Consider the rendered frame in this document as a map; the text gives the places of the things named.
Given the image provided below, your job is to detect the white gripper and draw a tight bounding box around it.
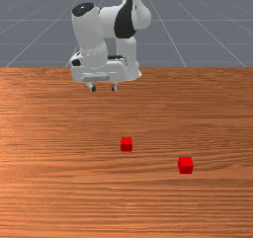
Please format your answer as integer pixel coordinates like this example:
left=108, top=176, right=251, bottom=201
left=67, top=50, right=129, bottom=94

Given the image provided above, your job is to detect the red cube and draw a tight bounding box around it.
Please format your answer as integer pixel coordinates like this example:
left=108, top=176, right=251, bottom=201
left=120, top=136, right=134, bottom=153
left=177, top=156, right=195, bottom=175

